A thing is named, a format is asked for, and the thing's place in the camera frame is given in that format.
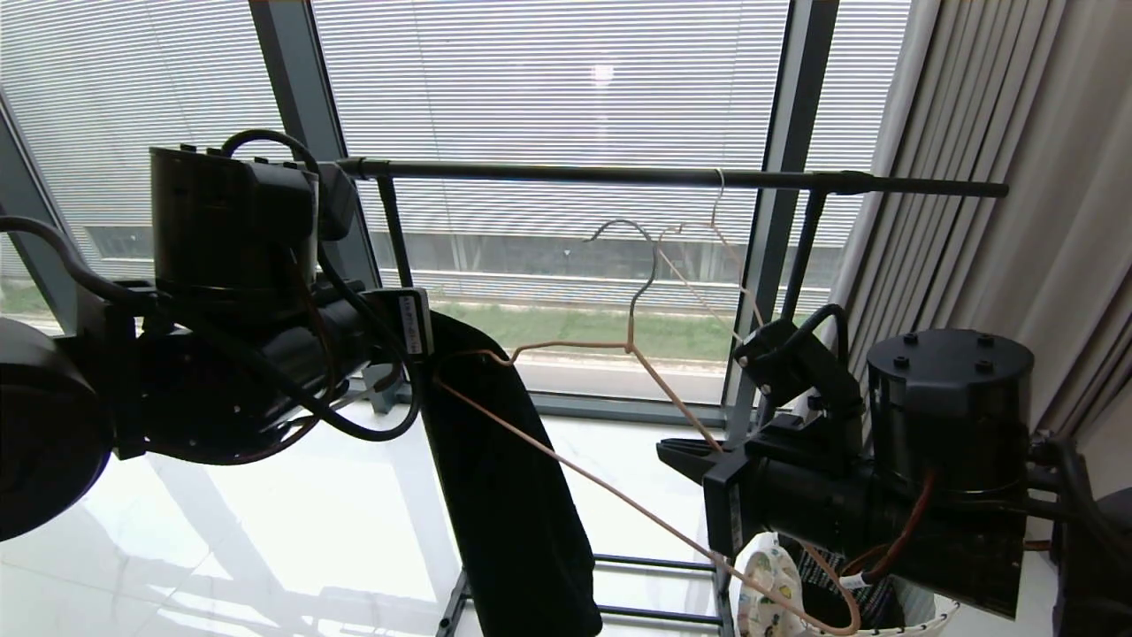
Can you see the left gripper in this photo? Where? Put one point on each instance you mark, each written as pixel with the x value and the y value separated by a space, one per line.
pixel 363 336

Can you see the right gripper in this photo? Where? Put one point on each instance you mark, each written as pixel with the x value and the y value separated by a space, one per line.
pixel 796 504

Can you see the black garment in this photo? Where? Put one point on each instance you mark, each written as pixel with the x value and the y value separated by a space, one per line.
pixel 513 495

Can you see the pink clothes hanger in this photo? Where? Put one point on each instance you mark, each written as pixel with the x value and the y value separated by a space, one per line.
pixel 699 295
pixel 566 461

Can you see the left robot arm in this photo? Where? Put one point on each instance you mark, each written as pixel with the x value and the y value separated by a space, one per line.
pixel 53 425

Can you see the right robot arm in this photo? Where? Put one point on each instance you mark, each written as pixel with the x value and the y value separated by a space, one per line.
pixel 946 407

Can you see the white laundry basket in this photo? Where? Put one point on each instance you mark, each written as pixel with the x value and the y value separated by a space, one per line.
pixel 884 610

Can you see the black clothes rack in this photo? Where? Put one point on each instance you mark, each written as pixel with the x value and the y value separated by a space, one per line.
pixel 575 174

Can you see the cream printed garment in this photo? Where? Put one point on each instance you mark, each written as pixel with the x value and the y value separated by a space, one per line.
pixel 769 584

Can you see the window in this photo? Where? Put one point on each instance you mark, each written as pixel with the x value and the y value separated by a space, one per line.
pixel 301 88

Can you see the beige curtain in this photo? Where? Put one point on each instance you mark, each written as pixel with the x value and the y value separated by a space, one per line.
pixel 1017 106

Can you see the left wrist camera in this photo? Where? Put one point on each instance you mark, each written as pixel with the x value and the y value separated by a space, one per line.
pixel 338 203

